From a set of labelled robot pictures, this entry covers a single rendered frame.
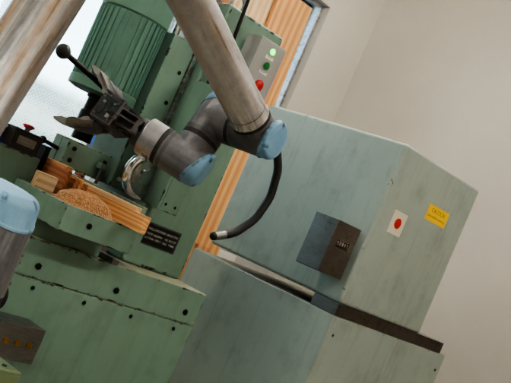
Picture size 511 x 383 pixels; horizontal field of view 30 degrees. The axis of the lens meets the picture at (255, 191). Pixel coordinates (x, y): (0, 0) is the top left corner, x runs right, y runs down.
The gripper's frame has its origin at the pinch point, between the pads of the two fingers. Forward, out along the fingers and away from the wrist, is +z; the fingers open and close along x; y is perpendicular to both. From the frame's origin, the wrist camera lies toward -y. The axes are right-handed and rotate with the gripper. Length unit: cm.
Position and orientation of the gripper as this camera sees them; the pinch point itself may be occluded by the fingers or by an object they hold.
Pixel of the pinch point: (72, 91)
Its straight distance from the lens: 225.1
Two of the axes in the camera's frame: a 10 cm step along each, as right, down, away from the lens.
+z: -8.4, -5.3, 1.1
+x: -5.4, 8.2, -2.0
